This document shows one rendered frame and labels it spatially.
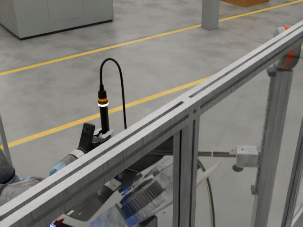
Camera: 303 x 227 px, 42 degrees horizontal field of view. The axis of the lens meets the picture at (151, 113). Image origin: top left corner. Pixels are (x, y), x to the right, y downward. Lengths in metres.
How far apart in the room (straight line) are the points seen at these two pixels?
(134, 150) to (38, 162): 3.59
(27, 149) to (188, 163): 3.70
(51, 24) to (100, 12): 1.05
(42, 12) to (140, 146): 7.21
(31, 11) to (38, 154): 3.92
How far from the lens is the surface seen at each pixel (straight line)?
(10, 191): 1.29
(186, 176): 0.86
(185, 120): 0.77
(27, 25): 7.78
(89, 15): 8.23
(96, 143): 1.68
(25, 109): 5.28
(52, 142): 4.52
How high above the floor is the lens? 2.42
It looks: 30 degrees down
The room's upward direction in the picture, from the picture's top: 1 degrees counter-clockwise
